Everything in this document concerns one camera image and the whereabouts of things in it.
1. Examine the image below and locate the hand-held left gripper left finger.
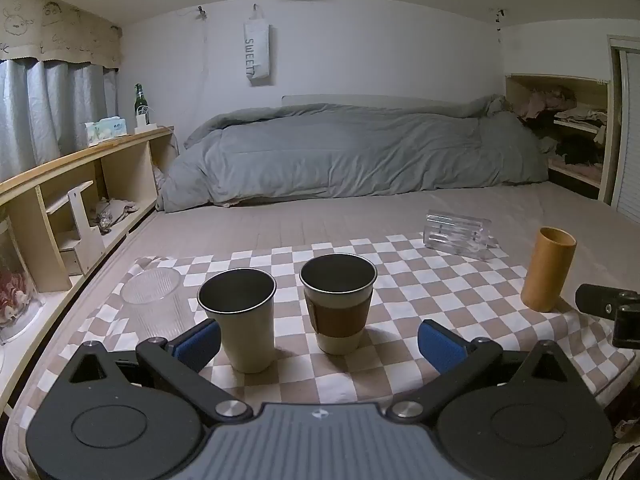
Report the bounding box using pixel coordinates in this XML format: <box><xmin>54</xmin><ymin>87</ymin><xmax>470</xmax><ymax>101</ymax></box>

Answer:
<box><xmin>67</xmin><ymin>319</ymin><xmax>254</xmax><ymax>423</ymax></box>

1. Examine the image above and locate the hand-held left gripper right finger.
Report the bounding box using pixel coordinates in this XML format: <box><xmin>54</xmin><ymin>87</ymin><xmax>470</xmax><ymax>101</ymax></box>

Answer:
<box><xmin>387</xmin><ymin>318</ymin><xmax>574</xmax><ymax>423</ymax></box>

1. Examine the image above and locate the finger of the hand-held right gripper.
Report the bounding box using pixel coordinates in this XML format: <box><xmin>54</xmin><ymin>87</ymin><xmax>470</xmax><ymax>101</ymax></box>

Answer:
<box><xmin>575</xmin><ymin>283</ymin><xmax>640</xmax><ymax>319</ymax></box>
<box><xmin>613</xmin><ymin>304</ymin><xmax>640</xmax><ymax>349</ymax></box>

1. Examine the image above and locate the clear acrylic cup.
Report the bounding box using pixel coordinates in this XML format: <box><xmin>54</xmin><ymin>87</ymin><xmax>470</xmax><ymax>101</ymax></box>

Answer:
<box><xmin>423</xmin><ymin>213</ymin><xmax>499</xmax><ymax>261</ymax></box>

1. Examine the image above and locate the plain cream metal cup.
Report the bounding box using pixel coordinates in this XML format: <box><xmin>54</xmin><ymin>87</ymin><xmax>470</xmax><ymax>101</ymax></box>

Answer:
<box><xmin>197</xmin><ymin>268</ymin><xmax>278</xmax><ymax>375</ymax></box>

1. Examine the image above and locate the bamboo cup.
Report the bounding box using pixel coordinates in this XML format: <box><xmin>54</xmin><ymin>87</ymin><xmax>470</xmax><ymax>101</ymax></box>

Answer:
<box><xmin>520</xmin><ymin>227</ymin><xmax>578</xmax><ymax>313</ymax></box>

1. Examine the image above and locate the clear ribbed glass cup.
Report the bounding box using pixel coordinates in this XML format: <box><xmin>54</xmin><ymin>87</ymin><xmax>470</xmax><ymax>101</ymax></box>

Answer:
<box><xmin>121</xmin><ymin>267</ymin><xmax>184</xmax><ymax>342</ymax></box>

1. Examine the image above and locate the cream cup with brown sleeve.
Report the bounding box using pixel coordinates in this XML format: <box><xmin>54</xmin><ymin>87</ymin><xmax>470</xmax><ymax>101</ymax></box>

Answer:
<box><xmin>298</xmin><ymin>253</ymin><xmax>378</xmax><ymax>356</ymax></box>

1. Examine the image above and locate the brown checkered cloth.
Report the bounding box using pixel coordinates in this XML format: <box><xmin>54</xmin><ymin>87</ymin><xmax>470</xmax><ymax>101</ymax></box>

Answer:
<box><xmin>37</xmin><ymin>232</ymin><xmax>637</xmax><ymax>411</ymax></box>

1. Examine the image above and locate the crumpled beige cloth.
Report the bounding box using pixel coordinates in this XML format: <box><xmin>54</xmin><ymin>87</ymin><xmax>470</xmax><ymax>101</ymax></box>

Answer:
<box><xmin>89</xmin><ymin>197</ymin><xmax>147</xmax><ymax>235</ymax></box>

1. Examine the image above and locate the small wooden stand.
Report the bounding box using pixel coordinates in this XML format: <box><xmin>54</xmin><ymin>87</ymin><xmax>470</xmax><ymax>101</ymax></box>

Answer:
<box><xmin>45</xmin><ymin>180</ymin><xmax>107</xmax><ymax>277</ymax></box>

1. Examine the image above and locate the pile of clothes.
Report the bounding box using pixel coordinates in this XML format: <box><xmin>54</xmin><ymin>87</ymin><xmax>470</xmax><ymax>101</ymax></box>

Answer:
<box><xmin>517</xmin><ymin>85</ymin><xmax>608</xmax><ymax>168</ymax></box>

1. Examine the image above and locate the white sliding door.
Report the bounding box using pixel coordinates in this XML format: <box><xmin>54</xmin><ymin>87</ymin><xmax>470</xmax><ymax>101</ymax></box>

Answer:
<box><xmin>606</xmin><ymin>34</ymin><xmax>640</xmax><ymax>223</ymax></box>

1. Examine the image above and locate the wooden closet shelf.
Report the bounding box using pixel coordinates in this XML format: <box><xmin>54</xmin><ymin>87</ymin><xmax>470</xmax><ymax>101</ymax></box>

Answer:
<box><xmin>504</xmin><ymin>73</ymin><xmax>612</xmax><ymax>202</ymax></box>

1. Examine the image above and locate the clear jar with red contents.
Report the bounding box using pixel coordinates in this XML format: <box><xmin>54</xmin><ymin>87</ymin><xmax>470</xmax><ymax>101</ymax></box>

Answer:
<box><xmin>0</xmin><ymin>216</ymin><xmax>47</xmax><ymax>345</ymax></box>

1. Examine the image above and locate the wooden bedside shelf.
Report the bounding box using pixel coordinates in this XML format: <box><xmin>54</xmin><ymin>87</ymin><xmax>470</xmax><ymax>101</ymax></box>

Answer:
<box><xmin>0</xmin><ymin>126</ymin><xmax>177</xmax><ymax>295</ymax></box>

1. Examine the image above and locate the grey duvet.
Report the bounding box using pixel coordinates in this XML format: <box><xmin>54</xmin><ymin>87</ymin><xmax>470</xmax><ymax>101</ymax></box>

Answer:
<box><xmin>155</xmin><ymin>94</ymin><xmax>551</xmax><ymax>212</ymax></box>

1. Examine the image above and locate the tissue pack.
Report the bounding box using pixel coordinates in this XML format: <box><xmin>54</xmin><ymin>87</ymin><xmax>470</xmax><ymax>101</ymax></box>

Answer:
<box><xmin>83</xmin><ymin>117</ymin><xmax>129</xmax><ymax>147</ymax></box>

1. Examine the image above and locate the green glass bottle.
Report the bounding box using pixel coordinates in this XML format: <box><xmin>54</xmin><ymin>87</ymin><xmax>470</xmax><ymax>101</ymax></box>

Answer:
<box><xmin>133</xmin><ymin>83</ymin><xmax>150</xmax><ymax>128</ymax></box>

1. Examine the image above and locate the grey curtain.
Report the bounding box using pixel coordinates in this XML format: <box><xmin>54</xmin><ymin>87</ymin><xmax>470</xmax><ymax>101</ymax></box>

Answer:
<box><xmin>0</xmin><ymin>56</ymin><xmax>120</xmax><ymax>182</ymax></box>

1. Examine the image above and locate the white hanging fabric bag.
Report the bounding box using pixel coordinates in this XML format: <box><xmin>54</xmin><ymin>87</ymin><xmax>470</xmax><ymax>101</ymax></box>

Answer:
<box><xmin>243</xmin><ymin>3</ymin><xmax>274</xmax><ymax>87</ymax></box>

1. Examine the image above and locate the beige printed valance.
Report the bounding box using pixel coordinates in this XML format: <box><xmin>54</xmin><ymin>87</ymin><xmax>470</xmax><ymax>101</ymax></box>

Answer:
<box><xmin>0</xmin><ymin>0</ymin><xmax>124</xmax><ymax>72</ymax></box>

